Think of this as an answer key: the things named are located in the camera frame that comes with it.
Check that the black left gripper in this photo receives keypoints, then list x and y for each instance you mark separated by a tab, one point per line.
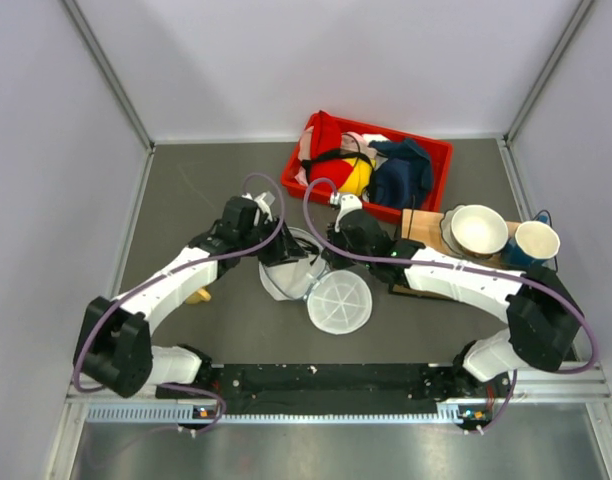
285	250

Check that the white mesh laundry bag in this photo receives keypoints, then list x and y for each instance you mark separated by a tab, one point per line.
338	302

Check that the pink garment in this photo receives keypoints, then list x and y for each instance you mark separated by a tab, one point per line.
328	163

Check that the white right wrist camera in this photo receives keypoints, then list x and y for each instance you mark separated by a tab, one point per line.
345	204

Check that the white garment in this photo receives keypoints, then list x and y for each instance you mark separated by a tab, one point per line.
370	138

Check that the cream bowl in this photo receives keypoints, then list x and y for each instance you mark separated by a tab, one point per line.
474	230

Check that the yellow mug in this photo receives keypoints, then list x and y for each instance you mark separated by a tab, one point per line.
199	296

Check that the grey slotted cable duct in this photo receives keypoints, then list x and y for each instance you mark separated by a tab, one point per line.
192	414

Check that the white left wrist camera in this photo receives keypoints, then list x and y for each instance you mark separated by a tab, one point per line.
264	202

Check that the navy blue garment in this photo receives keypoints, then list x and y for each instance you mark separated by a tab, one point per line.
404	179

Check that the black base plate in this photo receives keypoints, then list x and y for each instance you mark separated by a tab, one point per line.
346	388

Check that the black wire wooden shelf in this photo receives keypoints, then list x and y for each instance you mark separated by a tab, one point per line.
433	229

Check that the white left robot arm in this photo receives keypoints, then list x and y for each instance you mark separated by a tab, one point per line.
115	346

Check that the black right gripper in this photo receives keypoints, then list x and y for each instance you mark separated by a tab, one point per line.
334	260

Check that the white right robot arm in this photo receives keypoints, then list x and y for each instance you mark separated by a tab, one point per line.
541	318

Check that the beige garment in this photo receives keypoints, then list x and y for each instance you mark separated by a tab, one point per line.
304	144

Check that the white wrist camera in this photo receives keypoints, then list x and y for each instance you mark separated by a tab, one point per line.
264	202
345	204

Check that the blue cup cream inside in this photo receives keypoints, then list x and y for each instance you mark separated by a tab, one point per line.
534	242

